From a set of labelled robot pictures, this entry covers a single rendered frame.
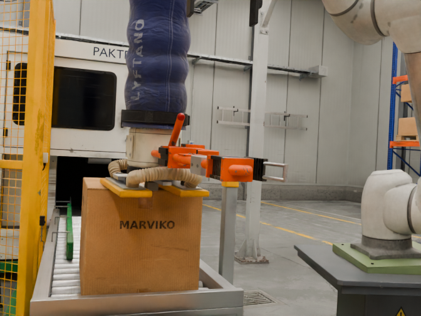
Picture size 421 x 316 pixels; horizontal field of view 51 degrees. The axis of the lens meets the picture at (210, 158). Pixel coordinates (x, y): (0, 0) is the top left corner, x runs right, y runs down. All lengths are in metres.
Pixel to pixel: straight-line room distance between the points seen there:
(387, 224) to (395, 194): 0.10
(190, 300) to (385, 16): 1.05
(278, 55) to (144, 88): 10.97
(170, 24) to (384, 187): 0.85
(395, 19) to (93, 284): 1.20
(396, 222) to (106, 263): 0.94
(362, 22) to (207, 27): 10.28
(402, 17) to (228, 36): 10.54
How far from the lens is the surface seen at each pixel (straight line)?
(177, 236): 1.58
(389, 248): 1.53
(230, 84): 11.48
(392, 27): 1.26
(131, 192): 1.34
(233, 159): 0.91
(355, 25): 1.30
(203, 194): 1.41
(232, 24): 11.82
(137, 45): 1.47
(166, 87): 1.43
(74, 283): 1.91
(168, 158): 1.23
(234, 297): 1.61
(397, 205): 1.48
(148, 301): 1.53
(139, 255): 1.57
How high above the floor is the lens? 1.07
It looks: level
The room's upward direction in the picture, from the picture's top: 3 degrees clockwise
